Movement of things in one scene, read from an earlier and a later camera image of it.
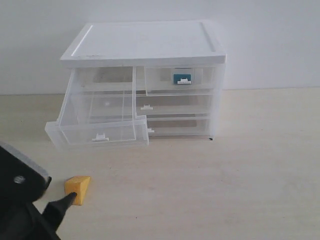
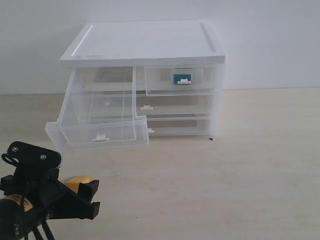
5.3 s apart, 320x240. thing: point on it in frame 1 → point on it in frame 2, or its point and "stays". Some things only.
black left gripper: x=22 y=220 → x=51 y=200
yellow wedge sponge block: x=79 y=185 stays
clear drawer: x=159 y=81 stays
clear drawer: x=100 y=111 stays
